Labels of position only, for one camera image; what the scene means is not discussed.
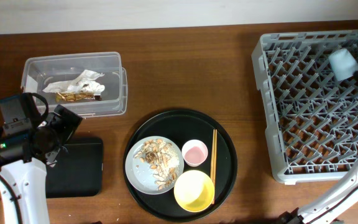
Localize white tissue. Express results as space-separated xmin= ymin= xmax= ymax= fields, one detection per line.
xmin=43 ymin=70 xmax=105 ymax=95

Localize black rectangular tray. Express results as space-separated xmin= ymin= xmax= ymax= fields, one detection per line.
xmin=46 ymin=137 xmax=104 ymax=198

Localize wooden chopstick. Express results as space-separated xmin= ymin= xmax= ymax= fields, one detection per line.
xmin=211 ymin=129 xmax=218 ymax=204
xmin=210 ymin=129 xmax=216 ymax=181

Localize round black serving tray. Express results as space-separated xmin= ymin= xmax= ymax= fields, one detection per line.
xmin=124 ymin=109 xmax=237 ymax=222

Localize grey dishwasher rack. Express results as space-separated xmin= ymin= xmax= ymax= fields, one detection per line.
xmin=251 ymin=30 xmax=358 ymax=185

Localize grey plate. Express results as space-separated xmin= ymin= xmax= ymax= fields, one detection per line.
xmin=124 ymin=136 xmax=184 ymax=195

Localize pink cup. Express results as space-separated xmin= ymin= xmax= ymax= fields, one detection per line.
xmin=181 ymin=139 xmax=208 ymax=167

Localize clear plastic waste bin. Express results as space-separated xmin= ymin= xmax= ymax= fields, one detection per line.
xmin=21 ymin=52 xmax=127 ymax=118

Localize blue cup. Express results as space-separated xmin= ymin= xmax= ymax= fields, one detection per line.
xmin=328 ymin=49 xmax=358 ymax=81

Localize gold snack wrapper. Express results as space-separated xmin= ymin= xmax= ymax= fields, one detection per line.
xmin=55 ymin=92 xmax=102 ymax=102

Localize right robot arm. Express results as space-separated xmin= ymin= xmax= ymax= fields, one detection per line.
xmin=268 ymin=68 xmax=358 ymax=223

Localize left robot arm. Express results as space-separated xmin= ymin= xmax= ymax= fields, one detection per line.
xmin=0 ymin=105 xmax=82 ymax=223

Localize yellow bowl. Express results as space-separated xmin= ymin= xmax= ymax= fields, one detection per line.
xmin=173 ymin=170 xmax=215 ymax=213

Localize food scraps on plate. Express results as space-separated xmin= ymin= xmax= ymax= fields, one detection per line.
xmin=133 ymin=138 xmax=180 ymax=190

